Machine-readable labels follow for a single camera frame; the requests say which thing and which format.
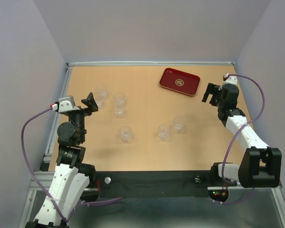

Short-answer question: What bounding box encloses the red tray gold emblem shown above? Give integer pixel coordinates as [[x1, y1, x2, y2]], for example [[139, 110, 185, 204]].
[[159, 68, 200, 96]]

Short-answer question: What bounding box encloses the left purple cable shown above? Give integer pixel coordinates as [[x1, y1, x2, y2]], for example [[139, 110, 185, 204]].
[[22, 104, 123, 223]]

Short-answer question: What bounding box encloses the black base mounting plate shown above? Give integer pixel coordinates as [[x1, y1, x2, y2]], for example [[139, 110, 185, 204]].
[[78, 170, 238, 202]]

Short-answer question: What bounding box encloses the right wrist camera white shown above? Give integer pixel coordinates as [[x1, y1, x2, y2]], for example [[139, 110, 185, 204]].
[[223, 73, 238, 86]]

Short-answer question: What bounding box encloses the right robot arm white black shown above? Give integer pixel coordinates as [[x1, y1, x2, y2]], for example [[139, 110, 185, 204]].
[[202, 83, 282, 188]]

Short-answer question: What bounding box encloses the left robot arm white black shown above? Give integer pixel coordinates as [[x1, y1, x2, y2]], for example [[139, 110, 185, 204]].
[[26, 93, 98, 228]]

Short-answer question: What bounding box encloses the aluminium table frame rail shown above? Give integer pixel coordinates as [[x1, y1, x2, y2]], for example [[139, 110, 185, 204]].
[[19, 61, 285, 228]]

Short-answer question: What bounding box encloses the clear shot glass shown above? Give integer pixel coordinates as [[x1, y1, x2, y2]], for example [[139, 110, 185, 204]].
[[173, 116, 185, 132], [158, 124, 170, 141], [113, 92, 125, 105], [95, 99, 104, 109], [114, 103, 125, 117], [96, 84, 108, 100], [119, 126, 132, 142]]

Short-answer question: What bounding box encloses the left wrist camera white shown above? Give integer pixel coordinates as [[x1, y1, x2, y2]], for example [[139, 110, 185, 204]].
[[58, 95, 76, 113]]

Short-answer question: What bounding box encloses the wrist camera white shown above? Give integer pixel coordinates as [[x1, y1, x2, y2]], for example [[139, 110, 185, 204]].
[[223, 73, 238, 86], [58, 95, 76, 113]]

